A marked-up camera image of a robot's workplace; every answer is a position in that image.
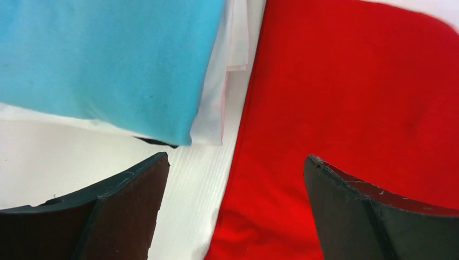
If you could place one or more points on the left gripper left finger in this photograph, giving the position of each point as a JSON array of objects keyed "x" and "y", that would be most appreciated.
[{"x": 114, "y": 218}]

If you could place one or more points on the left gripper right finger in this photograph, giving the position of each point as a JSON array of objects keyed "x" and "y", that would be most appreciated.
[{"x": 355, "y": 219}]

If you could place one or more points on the red t shirt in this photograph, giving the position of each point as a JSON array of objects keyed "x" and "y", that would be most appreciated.
[{"x": 369, "y": 86}]

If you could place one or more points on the folded black t shirt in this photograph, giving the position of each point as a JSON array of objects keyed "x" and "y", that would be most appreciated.
[{"x": 156, "y": 142}]

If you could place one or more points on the folded blue t shirt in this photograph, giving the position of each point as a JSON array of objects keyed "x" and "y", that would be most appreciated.
[{"x": 138, "y": 65}]

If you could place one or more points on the folded white t shirt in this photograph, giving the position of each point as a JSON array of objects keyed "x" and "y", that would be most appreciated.
[{"x": 230, "y": 53}]

